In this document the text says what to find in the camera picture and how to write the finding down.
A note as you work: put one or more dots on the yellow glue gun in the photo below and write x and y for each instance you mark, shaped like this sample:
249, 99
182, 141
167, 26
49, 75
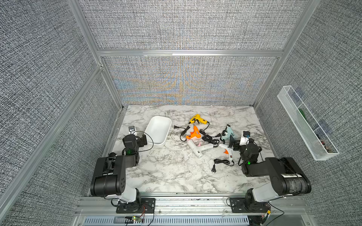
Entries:
197, 118

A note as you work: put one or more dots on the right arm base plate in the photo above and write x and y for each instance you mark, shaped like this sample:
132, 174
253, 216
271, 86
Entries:
246, 205

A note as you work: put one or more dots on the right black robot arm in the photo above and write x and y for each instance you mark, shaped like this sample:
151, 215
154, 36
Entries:
286, 177

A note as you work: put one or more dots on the white wire wall basket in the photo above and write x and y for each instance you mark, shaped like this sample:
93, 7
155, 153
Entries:
311, 132

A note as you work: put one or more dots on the teal glue gun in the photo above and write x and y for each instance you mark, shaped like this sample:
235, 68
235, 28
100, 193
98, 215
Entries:
227, 134

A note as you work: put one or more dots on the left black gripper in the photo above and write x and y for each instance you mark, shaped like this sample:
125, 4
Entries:
141, 140

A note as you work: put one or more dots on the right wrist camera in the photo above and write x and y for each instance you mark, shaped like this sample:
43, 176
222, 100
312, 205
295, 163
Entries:
244, 138

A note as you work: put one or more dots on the white plastic storage box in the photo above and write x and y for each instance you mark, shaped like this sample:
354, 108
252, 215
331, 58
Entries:
158, 130

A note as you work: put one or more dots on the white orange glue gun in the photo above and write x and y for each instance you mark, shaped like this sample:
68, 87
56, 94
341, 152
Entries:
229, 162

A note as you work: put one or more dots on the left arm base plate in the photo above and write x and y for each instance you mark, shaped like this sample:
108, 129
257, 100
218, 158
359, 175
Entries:
146, 205

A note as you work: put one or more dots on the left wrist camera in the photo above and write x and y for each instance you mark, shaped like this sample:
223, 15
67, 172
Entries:
131, 129

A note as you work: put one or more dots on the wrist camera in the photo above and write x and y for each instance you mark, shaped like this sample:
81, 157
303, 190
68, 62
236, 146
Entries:
244, 138
131, 129

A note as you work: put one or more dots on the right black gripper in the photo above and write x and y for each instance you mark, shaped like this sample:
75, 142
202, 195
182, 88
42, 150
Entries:
236, 144

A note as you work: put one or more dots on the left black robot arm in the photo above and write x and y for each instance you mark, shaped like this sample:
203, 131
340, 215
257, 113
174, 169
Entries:
109, 176

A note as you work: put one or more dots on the white pink glue gun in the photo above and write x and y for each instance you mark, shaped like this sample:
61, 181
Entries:
197, 150

